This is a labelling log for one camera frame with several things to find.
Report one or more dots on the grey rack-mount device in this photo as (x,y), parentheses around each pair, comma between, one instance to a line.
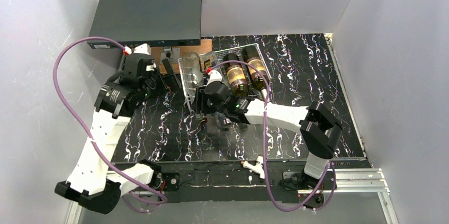
(158,23)

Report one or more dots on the grey metal stand bracket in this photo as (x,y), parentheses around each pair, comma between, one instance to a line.
(167,54)

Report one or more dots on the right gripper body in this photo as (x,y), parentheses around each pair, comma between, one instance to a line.
(200,102)

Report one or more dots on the white faucet tap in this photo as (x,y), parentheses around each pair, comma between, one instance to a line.
(258,167)

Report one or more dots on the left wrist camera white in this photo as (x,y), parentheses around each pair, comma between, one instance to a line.
(142,49)

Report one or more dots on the blue square glass bottle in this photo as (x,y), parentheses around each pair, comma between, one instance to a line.
(225,123)

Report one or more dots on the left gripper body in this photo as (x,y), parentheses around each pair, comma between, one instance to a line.
(158,73)

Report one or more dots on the tall clear bottle black label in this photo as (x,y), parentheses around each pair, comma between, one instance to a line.
(192,73)

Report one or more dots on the square clear bottle gold label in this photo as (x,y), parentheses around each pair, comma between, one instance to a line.
(208,60)

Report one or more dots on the aluminium rail frame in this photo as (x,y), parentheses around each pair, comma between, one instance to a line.
(230,194)

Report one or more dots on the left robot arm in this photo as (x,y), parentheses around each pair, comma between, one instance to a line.
(95,183)

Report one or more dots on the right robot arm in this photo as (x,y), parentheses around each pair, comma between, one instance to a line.
(319,128)

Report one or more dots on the dark green wine bottle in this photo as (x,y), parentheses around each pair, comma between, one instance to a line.
(257,71)

